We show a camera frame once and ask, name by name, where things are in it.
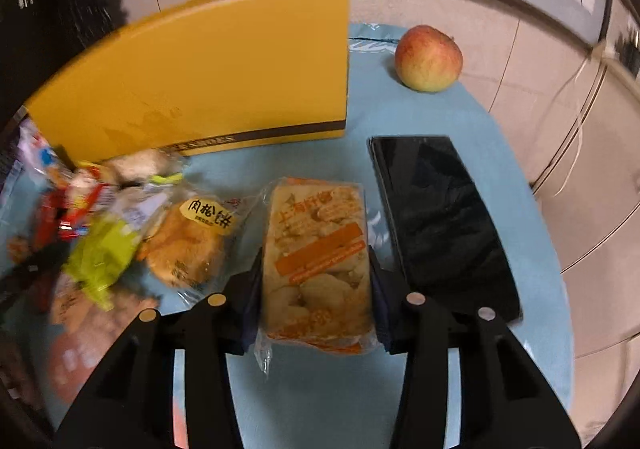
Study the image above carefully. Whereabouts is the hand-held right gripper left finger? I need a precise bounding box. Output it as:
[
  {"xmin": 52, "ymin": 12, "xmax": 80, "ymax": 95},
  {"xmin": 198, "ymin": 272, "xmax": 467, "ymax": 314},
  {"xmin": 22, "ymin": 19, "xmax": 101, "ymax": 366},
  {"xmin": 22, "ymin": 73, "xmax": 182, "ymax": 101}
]
[{"xmin": 52, "ymin": 249, "xmax": 266, "ymax": 449}]

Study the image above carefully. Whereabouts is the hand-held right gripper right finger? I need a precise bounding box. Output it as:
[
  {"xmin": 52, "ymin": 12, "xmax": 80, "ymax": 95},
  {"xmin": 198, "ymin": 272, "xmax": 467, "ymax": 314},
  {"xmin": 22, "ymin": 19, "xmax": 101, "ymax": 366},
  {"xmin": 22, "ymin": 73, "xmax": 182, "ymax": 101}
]
[{"xmin": 367, "ymin": 246, "xmax": 586, "ymax": 449}]

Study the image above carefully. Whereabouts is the orange square pastry packet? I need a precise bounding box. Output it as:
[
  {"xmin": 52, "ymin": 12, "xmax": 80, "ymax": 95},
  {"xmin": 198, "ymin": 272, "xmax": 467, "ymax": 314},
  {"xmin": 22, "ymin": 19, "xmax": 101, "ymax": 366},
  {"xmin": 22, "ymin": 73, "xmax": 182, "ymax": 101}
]
[{"xmin": 254, "ymin": 178, "xmax": 381, "ymax": 375}]

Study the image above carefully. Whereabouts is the yellow cardboard box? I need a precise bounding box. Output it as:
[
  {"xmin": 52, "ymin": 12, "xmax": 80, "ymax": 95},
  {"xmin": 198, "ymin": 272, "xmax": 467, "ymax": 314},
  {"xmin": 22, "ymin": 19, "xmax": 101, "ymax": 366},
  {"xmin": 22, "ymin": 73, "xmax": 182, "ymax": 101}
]
[{"xmin": 24, "ymin": 0, "xmax": 350, "ymax": 162}]

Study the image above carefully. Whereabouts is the round pastry clear packet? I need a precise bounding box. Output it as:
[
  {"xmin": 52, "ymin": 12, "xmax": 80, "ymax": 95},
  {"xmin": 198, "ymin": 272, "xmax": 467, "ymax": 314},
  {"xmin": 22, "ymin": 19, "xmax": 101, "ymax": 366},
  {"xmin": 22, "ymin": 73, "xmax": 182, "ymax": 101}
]
[{"xmin": 137, "ymin": 186, "xmax": 256, "ymax": 310}]

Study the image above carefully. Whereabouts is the black smartphone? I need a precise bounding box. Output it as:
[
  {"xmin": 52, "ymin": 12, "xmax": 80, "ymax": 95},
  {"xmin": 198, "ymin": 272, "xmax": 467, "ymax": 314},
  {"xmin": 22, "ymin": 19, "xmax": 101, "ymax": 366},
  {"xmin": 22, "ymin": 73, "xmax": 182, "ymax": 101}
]
[{"xmin": 368, "ymin": 134, "xmax": 522, "ymax": 325}]

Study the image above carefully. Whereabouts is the lime green snack packet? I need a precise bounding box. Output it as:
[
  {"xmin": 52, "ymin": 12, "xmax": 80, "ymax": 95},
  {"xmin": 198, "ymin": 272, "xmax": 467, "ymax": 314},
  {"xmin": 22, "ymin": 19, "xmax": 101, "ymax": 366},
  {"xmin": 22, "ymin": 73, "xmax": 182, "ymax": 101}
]
[{"xmin": 62, "ymin": 219, "xmax": 143, "ymax": 312}]

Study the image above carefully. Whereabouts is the light blue printed tablecloth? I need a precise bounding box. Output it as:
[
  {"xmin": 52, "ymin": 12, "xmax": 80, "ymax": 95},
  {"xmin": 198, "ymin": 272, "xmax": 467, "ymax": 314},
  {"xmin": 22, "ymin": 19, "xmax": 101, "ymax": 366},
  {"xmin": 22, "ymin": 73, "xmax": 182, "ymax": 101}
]
[{"xmin": 0, "ymin": 22, "xmax": 576, "ymax": 449}]

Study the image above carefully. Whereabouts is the orange printed clear packet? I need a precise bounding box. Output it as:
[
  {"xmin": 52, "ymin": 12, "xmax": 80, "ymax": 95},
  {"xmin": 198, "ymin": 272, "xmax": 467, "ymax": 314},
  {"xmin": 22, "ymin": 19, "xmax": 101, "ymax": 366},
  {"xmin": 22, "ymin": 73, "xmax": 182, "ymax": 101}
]
[{"xmin": 50, "ymin": 279, "xmax": 161, "ymax": 335}]

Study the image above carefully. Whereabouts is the green white snack packet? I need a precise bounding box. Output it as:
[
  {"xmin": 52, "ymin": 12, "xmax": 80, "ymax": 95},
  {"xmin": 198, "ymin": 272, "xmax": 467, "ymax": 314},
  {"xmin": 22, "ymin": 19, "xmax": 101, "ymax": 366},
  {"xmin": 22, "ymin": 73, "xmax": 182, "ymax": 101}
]
[{"xmin": 102, "ymin": 149, "xmax": 186, "ymax": 190}]

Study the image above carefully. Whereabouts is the red snack packet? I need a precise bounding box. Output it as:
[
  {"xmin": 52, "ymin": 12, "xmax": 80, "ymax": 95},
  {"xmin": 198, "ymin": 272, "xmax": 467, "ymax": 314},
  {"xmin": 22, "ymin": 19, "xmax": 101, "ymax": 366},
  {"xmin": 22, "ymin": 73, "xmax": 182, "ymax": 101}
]
[{"xmin": 35, "ymin": 169, "xmax": 118, "ymax": 240}]

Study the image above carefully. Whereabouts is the red yellow apple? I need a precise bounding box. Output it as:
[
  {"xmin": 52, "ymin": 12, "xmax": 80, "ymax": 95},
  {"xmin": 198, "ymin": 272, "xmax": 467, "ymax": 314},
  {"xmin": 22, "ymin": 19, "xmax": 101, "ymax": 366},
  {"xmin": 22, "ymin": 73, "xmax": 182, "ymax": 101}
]
[{"xmin": 394, "ymin": 24, "xmax": 464, "ymax": 93}]

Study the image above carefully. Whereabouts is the dark carved wooden furniture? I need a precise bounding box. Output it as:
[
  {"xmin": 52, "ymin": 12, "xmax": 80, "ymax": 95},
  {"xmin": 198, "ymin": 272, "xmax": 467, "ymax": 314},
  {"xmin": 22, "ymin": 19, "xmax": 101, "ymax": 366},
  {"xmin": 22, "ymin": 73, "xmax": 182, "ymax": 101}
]
[{"xmin": 0, "ymin": 0, "xmax": 126, "ymax": 130}]

